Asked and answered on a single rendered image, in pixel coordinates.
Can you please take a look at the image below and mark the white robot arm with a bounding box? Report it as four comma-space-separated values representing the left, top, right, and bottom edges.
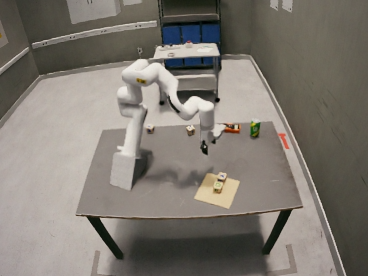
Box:
117, 59, 226, 158

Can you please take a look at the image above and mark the tan square mat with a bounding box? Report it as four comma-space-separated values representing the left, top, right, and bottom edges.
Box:
194, 173, 240, 209

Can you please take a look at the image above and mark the green drink can with yellow stripe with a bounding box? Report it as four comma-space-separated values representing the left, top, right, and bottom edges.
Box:
250, 118, 261, 137

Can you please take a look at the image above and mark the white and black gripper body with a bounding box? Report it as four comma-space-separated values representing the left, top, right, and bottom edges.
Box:
200, 129, 214, 146

